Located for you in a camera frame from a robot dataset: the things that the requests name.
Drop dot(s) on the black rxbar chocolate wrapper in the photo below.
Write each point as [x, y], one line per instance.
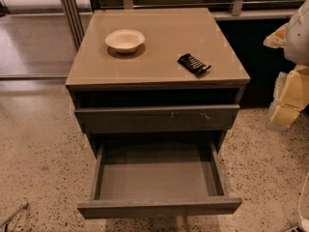
[193, 65]

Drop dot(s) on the grey drawer cabinet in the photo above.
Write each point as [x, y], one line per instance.
[151, 76]

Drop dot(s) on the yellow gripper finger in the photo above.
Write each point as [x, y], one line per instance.
[277, 38]
[290, 97]

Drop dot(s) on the open grey middle drawer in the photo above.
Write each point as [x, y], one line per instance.
[158, 180]

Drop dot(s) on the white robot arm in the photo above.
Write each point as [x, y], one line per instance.
[296, 47]

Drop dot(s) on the grey metal rod on floor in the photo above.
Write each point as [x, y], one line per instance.
[9, 218]

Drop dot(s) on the grey top drawer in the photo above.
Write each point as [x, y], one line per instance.
[157, 118]

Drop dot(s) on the white ceramic bowl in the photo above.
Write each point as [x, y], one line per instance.
[125, 41]

